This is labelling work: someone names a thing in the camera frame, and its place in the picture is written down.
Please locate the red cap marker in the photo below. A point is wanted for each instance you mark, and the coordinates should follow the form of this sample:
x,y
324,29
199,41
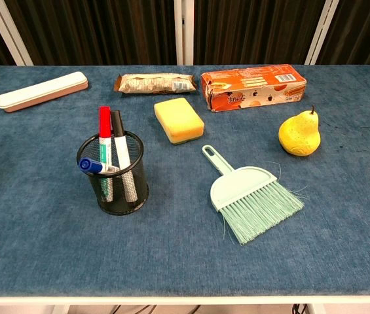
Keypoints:
x,y
105,131

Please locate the black cap marker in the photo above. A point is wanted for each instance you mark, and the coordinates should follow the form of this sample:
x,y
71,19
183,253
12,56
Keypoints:
x,y
120,147

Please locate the brown snack wrapper pack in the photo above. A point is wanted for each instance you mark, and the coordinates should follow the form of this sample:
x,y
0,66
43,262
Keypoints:
x,y
155,83

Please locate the yellow pear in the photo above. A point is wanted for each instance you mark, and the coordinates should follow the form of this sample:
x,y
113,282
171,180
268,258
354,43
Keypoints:
x,y
299,134

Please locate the white and pink pencil case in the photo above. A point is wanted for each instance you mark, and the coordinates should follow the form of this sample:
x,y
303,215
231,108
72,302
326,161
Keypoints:
x,y
40,91

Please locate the white metal frame post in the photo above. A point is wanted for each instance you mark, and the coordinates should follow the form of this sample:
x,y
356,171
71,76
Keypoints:
x,y
8,31
184,31
322,31

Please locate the yellow sponge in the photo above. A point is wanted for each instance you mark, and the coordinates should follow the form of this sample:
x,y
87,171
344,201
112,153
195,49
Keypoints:
x,y
178,119

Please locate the mint green hand brush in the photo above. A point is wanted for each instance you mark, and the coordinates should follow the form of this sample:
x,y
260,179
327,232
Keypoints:
x,y
247,193

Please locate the black mesh pen holder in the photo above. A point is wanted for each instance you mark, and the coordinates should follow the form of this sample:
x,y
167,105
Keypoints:
x,y
116,199

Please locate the blue cap marker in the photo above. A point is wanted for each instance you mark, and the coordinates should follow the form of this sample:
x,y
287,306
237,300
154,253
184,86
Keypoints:
x,y
89,165

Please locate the orange cardboard box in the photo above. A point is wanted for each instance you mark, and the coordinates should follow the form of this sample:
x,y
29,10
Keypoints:
x,y
253,88

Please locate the dark ribbed curtain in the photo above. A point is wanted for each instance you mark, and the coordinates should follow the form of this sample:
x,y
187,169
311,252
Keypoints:
x,y
99,31

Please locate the blue table cloth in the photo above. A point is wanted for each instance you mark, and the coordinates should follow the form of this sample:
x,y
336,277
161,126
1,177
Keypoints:
x,y
184,255

